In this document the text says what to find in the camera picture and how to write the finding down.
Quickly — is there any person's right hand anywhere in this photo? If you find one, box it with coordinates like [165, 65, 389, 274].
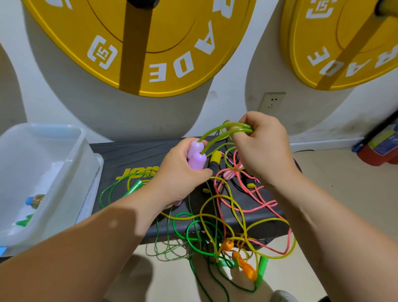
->
[227, 111, 299, 188]

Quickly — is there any person's left hand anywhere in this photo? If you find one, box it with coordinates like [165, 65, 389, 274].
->
[146, 137, 214, 209]

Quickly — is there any green jump rope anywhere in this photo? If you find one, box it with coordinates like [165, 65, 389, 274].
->
[99, 174, 153, 209]
[15, 214, 35, 228]

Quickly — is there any pile of jump ropes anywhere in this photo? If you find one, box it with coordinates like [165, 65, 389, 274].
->
[146, 121, 298, 302]

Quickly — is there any clear plastic storage bin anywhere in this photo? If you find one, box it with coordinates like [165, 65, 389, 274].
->
[0, 123, 100, 250]

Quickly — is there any blue handled jump rope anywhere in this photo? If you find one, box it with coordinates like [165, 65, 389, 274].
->
[25, 194, 46, 209]

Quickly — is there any person's right forearm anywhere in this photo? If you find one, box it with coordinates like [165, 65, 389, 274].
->
[274, 168, 398, 302]

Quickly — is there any person's left forearm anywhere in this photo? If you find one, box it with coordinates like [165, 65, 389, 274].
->
[0, 185, 163, 302]

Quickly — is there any black aerobic step platform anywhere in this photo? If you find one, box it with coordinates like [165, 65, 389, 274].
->
[90, 138, 302, 244]

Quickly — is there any translucent plastic lid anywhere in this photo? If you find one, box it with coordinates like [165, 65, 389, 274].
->
[75, 152, 104, 225]

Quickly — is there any red fire extinguisher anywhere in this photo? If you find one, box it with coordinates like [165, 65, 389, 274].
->
[354, 111, 398, 167]

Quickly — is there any large yellow weight plate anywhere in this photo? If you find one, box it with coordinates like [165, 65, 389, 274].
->
[22, 0, 257, 98]

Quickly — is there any black plate peg cap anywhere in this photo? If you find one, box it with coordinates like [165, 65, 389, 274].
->
[127, 0, 159, 8]

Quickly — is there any white wall socket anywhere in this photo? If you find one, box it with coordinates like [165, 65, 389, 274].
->
[258, 91, 287, 114]

